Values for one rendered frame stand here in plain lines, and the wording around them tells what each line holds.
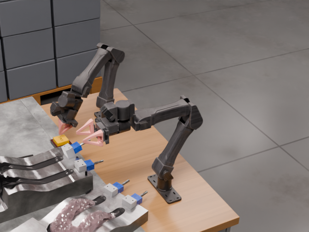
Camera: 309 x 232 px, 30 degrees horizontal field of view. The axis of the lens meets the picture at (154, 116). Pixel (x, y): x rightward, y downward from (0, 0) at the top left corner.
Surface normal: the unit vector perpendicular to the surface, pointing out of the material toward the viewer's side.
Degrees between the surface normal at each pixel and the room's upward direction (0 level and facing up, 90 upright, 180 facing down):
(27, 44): 90
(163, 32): 0
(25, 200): 90
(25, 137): 0
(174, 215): 0
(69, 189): 90
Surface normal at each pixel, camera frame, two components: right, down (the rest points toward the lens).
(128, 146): 0.04, -0.84
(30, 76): 0.54, 0.47
